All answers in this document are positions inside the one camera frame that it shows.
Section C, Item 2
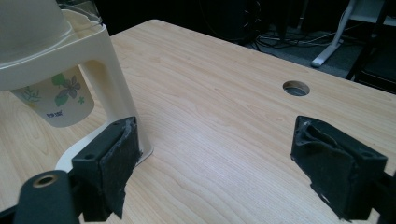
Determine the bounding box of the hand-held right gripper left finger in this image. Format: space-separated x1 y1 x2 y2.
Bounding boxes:
71 116 142 222

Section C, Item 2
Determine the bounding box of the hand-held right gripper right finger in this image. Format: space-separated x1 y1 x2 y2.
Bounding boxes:
290 115 389 222

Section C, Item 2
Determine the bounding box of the floral paper cup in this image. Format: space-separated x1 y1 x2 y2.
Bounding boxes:
9 65 95 129

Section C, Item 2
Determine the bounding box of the cream plastic cup dispenser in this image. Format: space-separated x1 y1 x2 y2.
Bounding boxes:
0 0 154 173

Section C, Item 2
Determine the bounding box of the white desk leg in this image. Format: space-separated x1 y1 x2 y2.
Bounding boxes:
310 0 396 68

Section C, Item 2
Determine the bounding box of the dark computer tower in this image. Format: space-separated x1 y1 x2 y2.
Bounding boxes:
199 0 265 43

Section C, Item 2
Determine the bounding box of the black stand frame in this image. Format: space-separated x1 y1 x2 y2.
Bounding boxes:
346 0 396 94

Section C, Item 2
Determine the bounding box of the bundle of floor cables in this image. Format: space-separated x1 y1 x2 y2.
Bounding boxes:
248 22 365 52

